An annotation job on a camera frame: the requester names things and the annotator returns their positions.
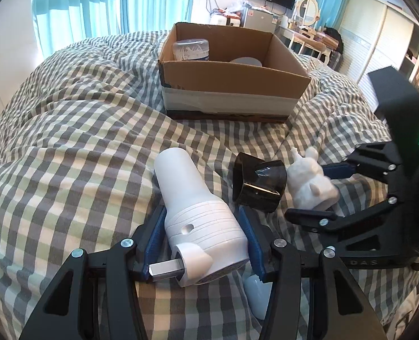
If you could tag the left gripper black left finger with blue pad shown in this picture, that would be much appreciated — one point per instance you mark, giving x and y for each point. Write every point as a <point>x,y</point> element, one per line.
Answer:
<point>68,308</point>

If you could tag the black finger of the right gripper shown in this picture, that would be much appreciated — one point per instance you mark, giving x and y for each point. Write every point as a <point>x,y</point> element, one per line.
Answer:
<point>310,218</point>

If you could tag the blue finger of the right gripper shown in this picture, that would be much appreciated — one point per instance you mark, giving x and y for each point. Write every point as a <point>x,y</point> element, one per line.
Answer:
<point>342,170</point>

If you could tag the white plush toy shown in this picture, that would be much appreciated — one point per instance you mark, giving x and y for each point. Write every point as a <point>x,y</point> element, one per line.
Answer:
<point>309,187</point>

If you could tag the black tape roll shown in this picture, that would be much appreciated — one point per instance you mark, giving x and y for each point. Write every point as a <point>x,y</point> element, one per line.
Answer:
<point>257,183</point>

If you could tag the white hair dryer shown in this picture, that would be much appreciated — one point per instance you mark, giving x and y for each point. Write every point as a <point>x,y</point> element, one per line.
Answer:
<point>200,228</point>

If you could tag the clear plastic water bottle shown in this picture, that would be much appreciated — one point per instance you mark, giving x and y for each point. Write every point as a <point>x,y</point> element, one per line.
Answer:
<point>191,50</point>

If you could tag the white dressing table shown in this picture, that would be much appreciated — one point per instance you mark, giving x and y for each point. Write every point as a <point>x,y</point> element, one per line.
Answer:
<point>305,39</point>

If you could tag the grey checked bed quilt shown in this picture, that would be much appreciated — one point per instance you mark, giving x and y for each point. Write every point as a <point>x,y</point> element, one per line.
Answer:
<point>79,138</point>

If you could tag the white round container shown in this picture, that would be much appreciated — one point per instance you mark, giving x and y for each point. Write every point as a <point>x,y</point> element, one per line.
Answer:
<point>247,61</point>

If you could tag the white louvred wardrobe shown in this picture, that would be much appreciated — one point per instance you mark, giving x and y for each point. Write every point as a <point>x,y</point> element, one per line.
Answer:
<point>376,35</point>

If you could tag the brown cardboard box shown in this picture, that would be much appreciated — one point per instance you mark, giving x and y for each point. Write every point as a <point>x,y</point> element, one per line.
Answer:
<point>222,90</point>

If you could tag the oval vanity mirror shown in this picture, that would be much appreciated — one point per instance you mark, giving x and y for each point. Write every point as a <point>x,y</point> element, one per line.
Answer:
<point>306,13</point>

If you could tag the silver mini fridge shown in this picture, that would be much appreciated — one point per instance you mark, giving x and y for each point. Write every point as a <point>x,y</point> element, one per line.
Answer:
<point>258,19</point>

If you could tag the white suitcase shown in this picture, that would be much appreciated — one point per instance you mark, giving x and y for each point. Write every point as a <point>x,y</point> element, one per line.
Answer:
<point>224,19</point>

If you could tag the middle teal curtain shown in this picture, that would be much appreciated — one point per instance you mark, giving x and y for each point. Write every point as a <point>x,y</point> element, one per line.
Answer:
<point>156,0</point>

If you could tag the left teal curtain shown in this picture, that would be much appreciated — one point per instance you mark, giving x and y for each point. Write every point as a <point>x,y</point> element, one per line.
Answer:
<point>59,23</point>

